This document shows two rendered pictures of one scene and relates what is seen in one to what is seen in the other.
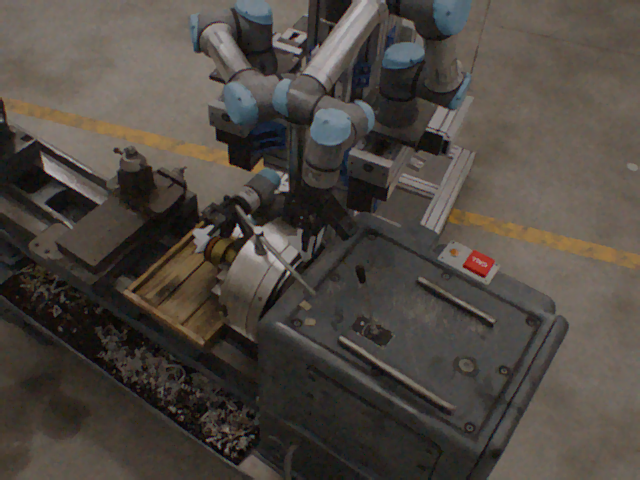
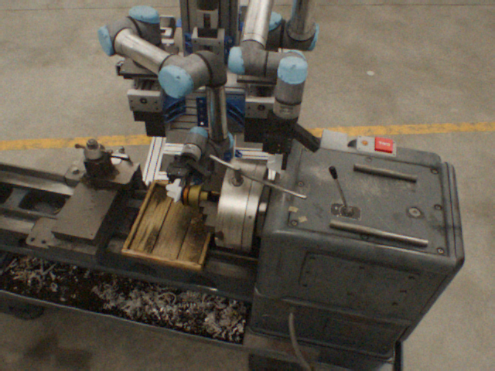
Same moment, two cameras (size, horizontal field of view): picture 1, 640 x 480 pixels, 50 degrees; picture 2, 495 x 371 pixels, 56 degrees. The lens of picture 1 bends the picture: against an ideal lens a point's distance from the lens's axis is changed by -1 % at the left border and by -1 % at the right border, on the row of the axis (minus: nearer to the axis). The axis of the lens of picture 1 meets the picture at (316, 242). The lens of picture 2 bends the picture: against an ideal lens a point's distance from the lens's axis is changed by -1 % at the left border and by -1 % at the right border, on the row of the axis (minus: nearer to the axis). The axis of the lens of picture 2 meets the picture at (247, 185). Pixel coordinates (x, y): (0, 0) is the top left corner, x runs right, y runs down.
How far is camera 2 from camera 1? 0.52 m
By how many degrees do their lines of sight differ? 14
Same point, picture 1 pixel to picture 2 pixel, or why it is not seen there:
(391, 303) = (346, 188)
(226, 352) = (216, 267)
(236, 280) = (227, 209)
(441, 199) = not seen: hidden behind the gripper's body
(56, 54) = not seen: outside the picture
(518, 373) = (446, 205)
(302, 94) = (253, 54)
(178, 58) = (41, 79)
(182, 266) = (154, 218)
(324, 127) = (293, 70)
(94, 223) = (76, 207)
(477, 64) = not seen: hidden behind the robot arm
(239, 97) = (177, 76)
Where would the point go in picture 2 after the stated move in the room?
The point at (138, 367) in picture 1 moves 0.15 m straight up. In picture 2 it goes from (139, 304) to (134, 287)
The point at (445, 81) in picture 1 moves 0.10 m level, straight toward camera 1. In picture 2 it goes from (307, 31) to (313, 45)
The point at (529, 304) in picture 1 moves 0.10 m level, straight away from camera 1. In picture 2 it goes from (427, 161) to (424, 140)
